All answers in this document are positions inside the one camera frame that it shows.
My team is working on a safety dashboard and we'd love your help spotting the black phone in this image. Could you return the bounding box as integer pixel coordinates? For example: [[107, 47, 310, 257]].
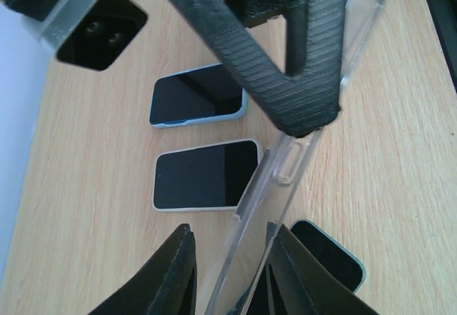
[[153, 140, 260, 209]]

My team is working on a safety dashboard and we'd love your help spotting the blue phone dark screen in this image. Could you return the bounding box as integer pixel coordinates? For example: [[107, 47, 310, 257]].
[[149, 65, 247, 125]]

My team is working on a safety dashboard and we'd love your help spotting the teal phone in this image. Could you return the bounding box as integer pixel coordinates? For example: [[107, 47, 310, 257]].
[[246, 219, 367, 315]]

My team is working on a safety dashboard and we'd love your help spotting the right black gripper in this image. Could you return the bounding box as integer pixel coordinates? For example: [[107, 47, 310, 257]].
[[169, 0, 346, 137]]

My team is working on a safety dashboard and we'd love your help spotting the black aluminium frame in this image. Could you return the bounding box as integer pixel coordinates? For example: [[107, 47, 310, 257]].
[[426, 0, 457, 89]]

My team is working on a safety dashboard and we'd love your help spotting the white translucent phone case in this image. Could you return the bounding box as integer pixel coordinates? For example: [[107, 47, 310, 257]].
[[151, 138, 265, 213]]

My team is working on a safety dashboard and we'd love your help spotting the clear magsafe phone case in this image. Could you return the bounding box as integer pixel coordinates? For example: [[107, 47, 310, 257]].
[[203, 0, 389, 315]]

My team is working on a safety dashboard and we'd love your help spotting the light blue phone case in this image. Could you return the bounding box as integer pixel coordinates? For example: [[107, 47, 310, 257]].
[[148, 63, 250, 130]]

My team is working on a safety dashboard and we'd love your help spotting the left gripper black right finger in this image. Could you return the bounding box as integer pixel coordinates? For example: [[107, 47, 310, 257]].
[[266, 225, 376, 314]]

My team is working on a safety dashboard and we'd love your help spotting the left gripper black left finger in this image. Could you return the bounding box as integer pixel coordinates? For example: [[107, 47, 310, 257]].
[[91, 224, 197, 314]]

